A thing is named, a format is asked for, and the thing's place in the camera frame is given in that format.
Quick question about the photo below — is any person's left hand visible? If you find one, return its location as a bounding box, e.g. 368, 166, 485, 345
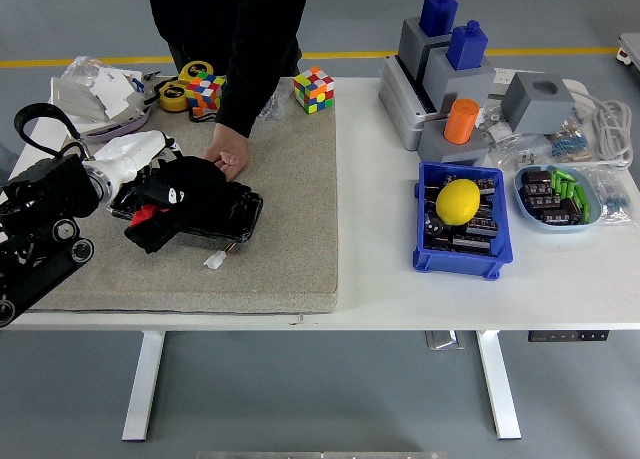
202, 123, 251, 182

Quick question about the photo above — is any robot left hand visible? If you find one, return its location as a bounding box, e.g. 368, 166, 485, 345
92, 131, 186, 203

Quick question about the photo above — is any black rag with red tag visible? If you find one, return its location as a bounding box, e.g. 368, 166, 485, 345
123, 154, 236, 255

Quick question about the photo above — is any black table control panel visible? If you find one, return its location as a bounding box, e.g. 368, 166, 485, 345
528, 330, 610, 342

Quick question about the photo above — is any purple-rimmed white plate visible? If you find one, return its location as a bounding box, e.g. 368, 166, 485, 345
72, 106, 152, 144

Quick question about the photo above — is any small clear bag of screws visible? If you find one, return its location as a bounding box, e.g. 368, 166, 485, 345
257, 86, 294, 122

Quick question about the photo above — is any colourful puzzle cube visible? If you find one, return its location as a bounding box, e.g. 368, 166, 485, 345
186, 72, 227, 118
292, 65, 336, 115

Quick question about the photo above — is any white torn cardboard sheet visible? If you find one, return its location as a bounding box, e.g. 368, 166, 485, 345
92, 68, 145, 120

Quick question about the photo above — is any small black clip tool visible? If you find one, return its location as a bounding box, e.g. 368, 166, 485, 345
130, 69, 169, 108

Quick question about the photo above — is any yellow tape measure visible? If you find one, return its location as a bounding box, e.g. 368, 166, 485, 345
178, 60, 216, 85
158, 79, 191, 113

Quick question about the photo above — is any grey-brown mat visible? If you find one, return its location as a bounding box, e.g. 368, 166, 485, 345
24, 76, 341, 315

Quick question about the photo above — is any crumpled clear plastic bag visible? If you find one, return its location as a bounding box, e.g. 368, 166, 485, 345
62, 55, 119, 88

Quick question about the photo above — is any person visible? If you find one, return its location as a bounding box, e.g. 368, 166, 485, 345
144, 0, 311, 139

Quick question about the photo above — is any light grey junction box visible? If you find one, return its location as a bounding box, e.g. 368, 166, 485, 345
378, 54, 436, 153

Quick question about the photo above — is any low grey block holder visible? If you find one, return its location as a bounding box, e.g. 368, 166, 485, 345
417, 120, 492, 168

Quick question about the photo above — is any white table leg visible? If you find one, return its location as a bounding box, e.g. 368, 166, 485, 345
121, 329, 167, 442
474, 329, 523, 441

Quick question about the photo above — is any yellow lemon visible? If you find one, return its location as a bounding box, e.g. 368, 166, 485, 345
435, 178, 482, 226

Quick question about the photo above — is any orange cylinder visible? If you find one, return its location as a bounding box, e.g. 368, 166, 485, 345
443, 97, 481, 146

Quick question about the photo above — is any blue bottle-shaped block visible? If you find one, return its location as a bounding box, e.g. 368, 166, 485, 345
446, 20, 490, 71
418, 0, 460, 36

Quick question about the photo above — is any blue plastic bin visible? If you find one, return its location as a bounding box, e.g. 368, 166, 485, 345
412, 161, 515, 281

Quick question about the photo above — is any clear bag of white parts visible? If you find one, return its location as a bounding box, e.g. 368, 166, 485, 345
477, 106, 516, 145

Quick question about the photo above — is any white power strip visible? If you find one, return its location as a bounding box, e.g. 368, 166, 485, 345
492, 67, 587, 100

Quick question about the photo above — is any clear bag with white plug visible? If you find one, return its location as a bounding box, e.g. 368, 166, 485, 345
487, 131, 556, 173

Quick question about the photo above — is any grey block with round hole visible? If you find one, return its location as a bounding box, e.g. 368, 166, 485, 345
501, 71, 578, 135

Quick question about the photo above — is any light blue oval dish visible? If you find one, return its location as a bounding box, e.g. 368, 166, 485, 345
514, 164, 603, 235

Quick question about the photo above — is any clear bag of blue resistors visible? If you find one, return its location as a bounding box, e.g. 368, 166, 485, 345
582, 166, 626, 228
549, 113, 596, 163

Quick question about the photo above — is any white cart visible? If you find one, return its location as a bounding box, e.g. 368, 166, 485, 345
615, 32, 640, 73

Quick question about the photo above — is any white connector with wires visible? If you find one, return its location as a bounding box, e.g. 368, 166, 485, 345
202, 242, 237, 270

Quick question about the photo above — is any silver metal bracket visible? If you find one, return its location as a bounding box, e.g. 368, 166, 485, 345
424, 330, 467, 351

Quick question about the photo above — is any white power cable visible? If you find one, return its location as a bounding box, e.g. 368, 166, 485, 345
569, 91, 635, 170

